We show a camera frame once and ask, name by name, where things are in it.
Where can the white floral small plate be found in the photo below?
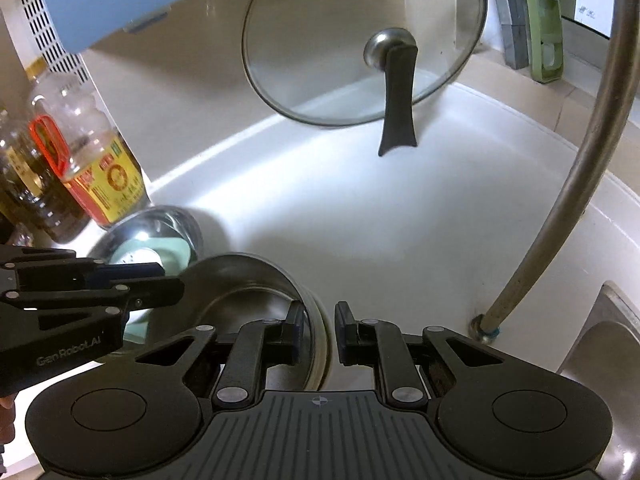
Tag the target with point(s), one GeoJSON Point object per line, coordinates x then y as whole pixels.
{"type": "Point", "coordinates": [140, 255]}

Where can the stainless steel sink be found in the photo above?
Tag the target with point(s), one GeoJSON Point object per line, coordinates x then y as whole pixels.
{"type": "Point", "coordinates": [605, 359]}

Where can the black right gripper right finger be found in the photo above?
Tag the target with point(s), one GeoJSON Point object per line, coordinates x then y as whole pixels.
{"type": "Point", "coordinates": [380, 345]}

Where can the stainless steel bowl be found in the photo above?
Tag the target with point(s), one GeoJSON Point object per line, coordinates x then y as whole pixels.
{"type": "Point", "coordinates": [231, 290]}

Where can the clear oil jug red handle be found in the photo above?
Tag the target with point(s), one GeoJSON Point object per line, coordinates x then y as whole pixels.
{"type": "Point", "coordinates": [82, 147]}

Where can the green square plate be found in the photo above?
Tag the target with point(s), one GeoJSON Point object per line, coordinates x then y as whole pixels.
{"type": "Point", "coordinates": [176, 255]}

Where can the large steel round plate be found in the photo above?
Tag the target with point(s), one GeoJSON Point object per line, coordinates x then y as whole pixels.
{"type": "Point", "coordinates": [158, 221]}

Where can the dark oil jug yellow handle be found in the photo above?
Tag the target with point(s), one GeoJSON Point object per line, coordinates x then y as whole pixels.
{"type": "Point", "coordinates": [34, 192]}

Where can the steel rack leg near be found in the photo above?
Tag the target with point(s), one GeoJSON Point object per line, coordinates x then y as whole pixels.
{"type": "Point", "coordinates": [618, 86]}

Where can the person's left hand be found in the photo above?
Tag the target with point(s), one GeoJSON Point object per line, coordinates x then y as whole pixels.
{"type": "Point", "coordinates": [7, 419]}

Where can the glass pot lid black handle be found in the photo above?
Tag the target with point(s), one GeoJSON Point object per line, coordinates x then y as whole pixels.
{"type": "Point", "coordinates": [344, 63]}

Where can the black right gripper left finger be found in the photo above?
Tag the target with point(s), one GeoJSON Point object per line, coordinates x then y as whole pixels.
{"type": "Point", "coordinates": [255, 348]}

